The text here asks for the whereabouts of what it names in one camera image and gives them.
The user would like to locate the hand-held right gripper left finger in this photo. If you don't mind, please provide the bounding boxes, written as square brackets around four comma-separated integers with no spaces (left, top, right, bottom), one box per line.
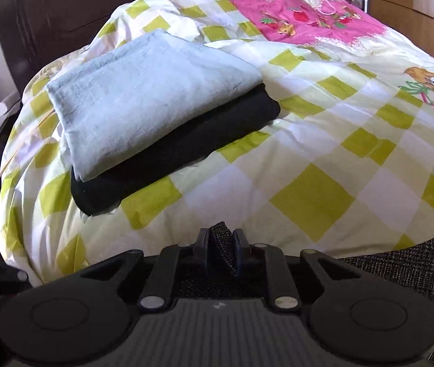
[80,228,213,310]

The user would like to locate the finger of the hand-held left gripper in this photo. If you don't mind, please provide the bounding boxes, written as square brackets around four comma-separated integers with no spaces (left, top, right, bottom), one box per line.
[0,252,30,288]

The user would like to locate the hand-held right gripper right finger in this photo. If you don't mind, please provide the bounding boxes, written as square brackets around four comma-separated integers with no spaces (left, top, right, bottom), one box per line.
[233,228,361,310]

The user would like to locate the dark tweed pants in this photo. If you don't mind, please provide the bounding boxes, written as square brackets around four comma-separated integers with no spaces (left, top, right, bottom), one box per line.
[177,222,434,367]

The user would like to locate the black folded pants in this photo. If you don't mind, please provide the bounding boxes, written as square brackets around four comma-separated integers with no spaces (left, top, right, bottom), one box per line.
[70,82,282,217]

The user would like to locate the checkered printed quilt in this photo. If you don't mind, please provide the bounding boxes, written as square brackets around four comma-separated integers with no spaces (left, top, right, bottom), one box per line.
[0,0,434,287]

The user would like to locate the white cylindrical object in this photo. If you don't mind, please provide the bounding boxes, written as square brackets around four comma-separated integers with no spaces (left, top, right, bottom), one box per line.
[0,98,22,120]

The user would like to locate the light blue folded towel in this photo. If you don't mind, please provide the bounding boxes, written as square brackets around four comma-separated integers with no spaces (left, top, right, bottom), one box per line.
[46,28,264,183]

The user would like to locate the dark brown wooden headboard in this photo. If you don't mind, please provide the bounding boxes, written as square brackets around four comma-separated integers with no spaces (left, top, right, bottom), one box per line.
[0,0,326,96]

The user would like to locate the thin yellow cord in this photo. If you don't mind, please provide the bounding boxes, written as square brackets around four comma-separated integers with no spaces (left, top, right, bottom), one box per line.
[0,109,55,217]

